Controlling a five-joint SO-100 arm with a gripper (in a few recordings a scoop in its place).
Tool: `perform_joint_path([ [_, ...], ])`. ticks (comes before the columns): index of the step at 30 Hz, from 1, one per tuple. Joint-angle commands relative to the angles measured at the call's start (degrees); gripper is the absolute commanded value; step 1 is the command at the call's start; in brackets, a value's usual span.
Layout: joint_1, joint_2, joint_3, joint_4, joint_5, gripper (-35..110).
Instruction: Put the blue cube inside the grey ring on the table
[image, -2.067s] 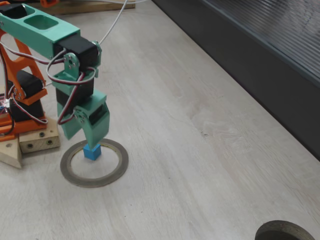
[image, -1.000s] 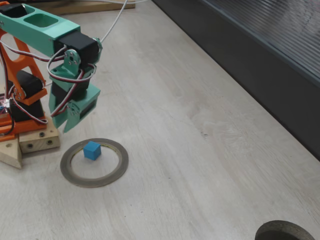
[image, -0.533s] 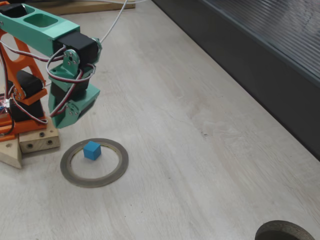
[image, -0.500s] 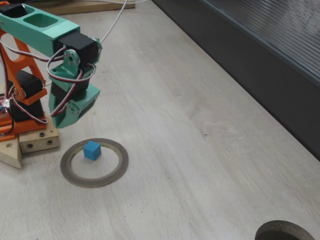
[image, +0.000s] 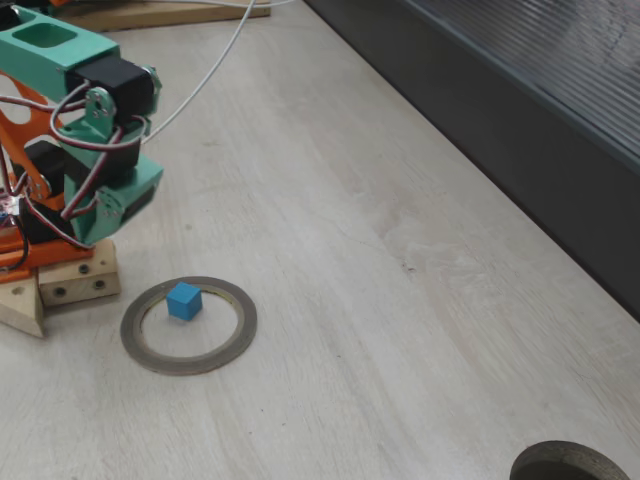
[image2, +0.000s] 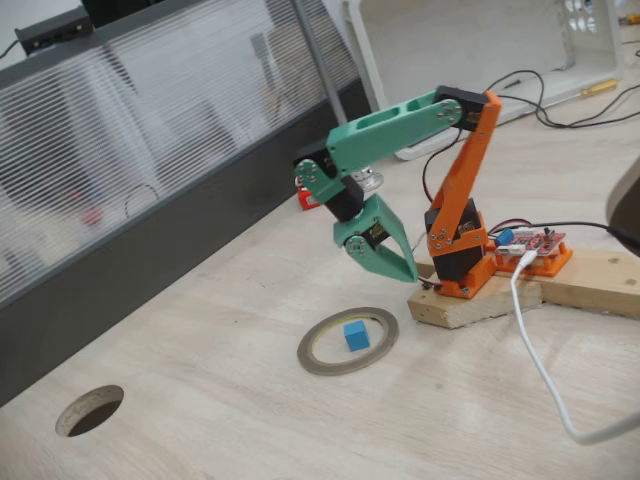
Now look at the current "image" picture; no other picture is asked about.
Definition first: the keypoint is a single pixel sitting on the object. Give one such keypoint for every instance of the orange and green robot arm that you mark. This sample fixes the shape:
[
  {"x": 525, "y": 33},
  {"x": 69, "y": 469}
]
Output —
[{"x": 35, "y": 60}]

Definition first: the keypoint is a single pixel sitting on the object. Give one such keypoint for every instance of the wooden base block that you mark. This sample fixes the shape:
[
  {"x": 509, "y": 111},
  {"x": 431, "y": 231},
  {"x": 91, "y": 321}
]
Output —
[{"x": 75, "y": 287}]

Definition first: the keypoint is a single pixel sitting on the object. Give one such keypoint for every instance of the second green orange robot arm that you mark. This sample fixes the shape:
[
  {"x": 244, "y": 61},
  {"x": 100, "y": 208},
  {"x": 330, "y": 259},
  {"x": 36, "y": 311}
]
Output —
[{"x": 59, "y": 2}]

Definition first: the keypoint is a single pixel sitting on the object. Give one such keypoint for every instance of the blue cube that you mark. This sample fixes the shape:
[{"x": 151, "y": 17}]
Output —
[{"x": 184, "y": 302}]

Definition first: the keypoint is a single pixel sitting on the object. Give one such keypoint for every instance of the flat wooden board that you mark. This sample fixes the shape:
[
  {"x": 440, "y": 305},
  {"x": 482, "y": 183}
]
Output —
[{"x": 165, "y": 17}]

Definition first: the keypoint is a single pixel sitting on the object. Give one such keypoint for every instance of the grey desk divider panel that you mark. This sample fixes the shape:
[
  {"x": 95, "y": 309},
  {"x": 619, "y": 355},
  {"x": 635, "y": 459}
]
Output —
[{"x": 500, "y": 125}]

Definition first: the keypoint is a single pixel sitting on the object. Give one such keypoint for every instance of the light wooden plank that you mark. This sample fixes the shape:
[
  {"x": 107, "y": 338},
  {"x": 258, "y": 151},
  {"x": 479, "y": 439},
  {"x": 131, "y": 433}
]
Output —
[{"x": 20, "y": 310}]

